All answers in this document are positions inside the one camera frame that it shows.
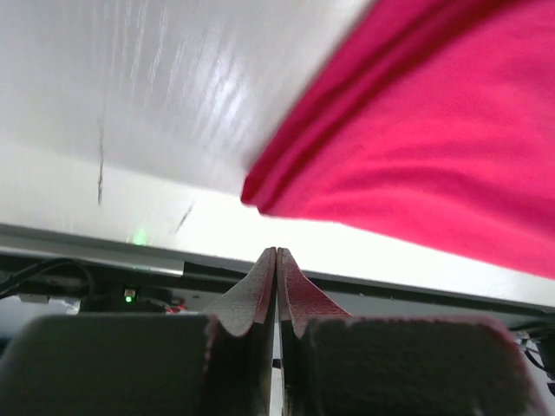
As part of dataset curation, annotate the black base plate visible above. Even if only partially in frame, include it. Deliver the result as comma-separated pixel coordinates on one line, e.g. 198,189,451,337
1,254,554,387

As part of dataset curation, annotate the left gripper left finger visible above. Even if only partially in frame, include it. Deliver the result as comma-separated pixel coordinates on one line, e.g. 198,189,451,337
1,248,277,415

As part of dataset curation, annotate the pink t shirt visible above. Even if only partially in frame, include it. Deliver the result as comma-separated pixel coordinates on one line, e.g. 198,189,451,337
241,1,554,277

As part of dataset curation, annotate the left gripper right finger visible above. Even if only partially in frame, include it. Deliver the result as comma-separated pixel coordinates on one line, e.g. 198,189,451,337
276,249,546,415

